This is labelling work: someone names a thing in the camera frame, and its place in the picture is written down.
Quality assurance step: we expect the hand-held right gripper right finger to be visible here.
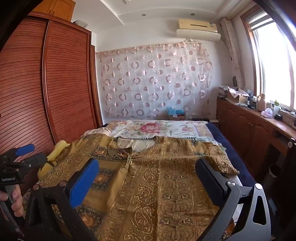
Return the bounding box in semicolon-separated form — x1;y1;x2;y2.
195;158;271;241

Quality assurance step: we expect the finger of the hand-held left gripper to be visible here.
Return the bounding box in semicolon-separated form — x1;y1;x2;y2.
20;152;48;171
4;144;36;163

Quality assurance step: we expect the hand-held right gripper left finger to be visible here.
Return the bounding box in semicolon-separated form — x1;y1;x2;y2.
24;158;100;241

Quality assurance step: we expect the golden patterned garment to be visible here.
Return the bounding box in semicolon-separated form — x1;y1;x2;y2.
38;134;240;241

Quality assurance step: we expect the person's left hand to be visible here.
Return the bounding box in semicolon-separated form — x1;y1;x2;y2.
0;184;24;217

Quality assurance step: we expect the dark blue blanket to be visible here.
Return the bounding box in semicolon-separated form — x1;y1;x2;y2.
205;122;258;187

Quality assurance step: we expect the wooden window cabinet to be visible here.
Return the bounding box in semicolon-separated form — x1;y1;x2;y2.
216;97;296;186

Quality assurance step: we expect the wooden slatted wardrobe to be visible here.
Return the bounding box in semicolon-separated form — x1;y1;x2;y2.
0;11;104;194

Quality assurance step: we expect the waste bin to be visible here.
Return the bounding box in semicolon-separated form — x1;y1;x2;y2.
269;164;282;179

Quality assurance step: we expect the cardboard box with blue packs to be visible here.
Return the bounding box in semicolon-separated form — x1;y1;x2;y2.
168;107;186;121

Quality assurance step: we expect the floral quilt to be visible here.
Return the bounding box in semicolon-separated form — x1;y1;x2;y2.
83;120;228;154

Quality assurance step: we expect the open cardboard box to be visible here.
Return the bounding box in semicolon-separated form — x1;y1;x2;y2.
225;86;250;104

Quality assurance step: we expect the white pink cloth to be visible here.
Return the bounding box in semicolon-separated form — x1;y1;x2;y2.
261;108;274;119

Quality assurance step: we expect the pink bottle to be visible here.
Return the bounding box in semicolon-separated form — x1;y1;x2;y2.
257;93;267;112

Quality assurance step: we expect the circle patterned sheer curtain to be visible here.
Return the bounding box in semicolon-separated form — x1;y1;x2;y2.
96;42;213;118

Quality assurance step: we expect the tied back window curtain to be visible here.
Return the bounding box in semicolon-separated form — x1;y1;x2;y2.
220;17;245;88

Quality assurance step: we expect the wooden framed window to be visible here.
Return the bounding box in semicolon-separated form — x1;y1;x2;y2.
240;5;296;112

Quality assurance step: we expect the wooden overhead cabinet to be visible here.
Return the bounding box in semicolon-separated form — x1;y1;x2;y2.
32;0;76;22

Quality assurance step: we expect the wall air conditioner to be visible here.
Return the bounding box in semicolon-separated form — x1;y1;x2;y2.
176;19;221;42

